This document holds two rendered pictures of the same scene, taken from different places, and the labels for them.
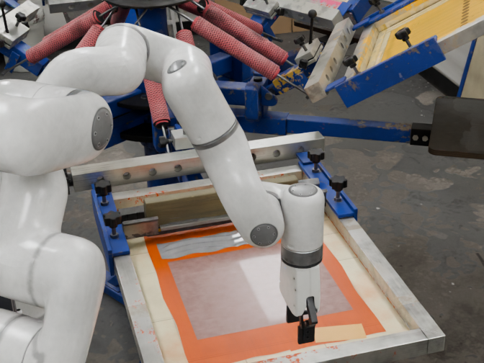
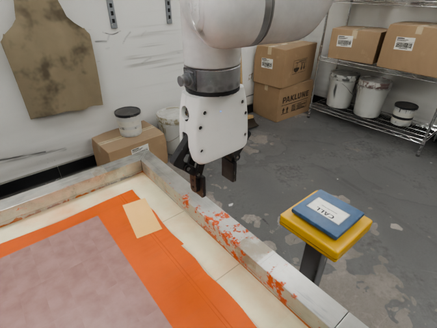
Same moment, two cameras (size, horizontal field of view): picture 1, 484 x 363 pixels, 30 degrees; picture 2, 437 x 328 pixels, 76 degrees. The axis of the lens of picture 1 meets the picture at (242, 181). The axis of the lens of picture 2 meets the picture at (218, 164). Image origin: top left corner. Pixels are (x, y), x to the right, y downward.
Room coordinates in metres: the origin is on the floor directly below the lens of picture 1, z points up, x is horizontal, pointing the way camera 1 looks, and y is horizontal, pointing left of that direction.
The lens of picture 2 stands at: (1.51, 0.25, 1.34)
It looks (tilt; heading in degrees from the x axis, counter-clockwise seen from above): 32 degrees down; 245
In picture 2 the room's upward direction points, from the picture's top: straight up
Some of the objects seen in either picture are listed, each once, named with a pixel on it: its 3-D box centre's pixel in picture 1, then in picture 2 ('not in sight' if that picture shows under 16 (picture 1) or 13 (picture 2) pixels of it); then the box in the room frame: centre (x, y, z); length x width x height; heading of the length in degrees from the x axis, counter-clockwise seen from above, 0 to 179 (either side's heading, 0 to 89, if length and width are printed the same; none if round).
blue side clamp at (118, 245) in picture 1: (110, 229); not in sight; (1.88, 0.32, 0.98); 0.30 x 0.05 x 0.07; 15
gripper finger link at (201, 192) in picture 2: (292, 303); (191, 179); (1.40, -0.09, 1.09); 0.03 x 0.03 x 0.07; 15
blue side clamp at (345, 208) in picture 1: (325, 194); not in sight; (2.02, -0.22, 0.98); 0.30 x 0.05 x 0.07; 15
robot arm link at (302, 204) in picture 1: (280, 213); (218, 21); (1.36, -0.07, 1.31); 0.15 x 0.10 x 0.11; 94
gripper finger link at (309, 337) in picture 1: (308, 331); (234, 159); (1.31, -0.11, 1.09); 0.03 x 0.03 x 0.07; 15
